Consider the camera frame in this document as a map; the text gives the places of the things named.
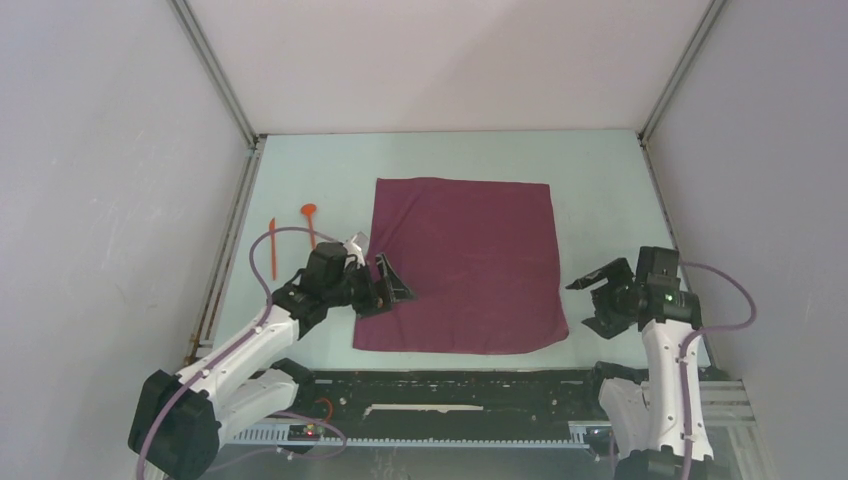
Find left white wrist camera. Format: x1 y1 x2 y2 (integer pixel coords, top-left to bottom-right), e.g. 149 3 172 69
342 231 369 268

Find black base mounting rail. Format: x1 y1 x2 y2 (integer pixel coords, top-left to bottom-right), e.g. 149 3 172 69
291 369 608 436

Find orange plastic knife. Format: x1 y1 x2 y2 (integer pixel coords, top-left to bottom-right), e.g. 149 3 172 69
268 217 277 281

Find orange plastic spoon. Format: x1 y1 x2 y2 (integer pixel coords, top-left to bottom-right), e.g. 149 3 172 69
300 203 319 251

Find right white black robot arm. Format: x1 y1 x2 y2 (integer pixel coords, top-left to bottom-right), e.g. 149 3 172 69
568 246 729 479

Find maroon cloth napkin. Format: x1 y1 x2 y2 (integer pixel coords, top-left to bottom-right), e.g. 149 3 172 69
353 178 569 355

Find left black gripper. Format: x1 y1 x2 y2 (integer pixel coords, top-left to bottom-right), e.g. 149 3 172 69
324 253 416 320

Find white cable duct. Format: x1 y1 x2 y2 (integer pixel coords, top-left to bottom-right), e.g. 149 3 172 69
229 423 589 449

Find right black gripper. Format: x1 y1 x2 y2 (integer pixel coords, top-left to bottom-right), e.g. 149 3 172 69
565 257 640 340

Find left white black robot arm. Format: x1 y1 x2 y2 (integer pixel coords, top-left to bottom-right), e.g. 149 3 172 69
128 240 416 479

